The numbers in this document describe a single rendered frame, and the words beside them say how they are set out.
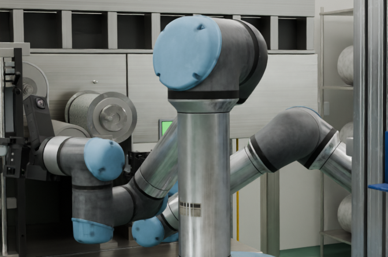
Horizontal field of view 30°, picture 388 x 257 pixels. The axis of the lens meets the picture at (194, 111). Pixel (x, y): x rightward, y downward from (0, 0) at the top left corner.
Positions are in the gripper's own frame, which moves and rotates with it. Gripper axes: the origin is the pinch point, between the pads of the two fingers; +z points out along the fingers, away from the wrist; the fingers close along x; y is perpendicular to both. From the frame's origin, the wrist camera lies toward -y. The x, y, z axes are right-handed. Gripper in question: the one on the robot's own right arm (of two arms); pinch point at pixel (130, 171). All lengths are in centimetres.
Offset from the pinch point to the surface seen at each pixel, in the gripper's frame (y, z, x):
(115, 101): 20.6, -3.4, 5.3
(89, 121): 15.2, -2.9, 12.8
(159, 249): -19.0, -17.1, -2.1
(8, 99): 22.2, -12.6, 36.1
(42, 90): 23.9, -1.9, 25.3
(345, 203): -66, 235, -242
